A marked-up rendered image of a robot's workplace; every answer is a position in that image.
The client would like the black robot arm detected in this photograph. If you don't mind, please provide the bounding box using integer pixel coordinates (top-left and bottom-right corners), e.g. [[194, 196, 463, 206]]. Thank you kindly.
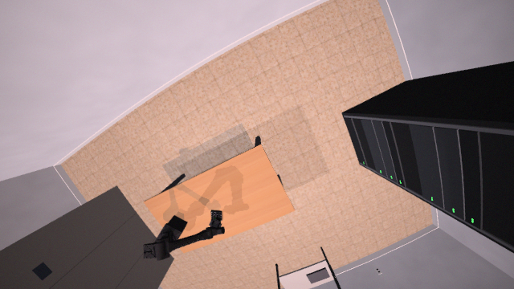
[[143, 216, 225, 261]]

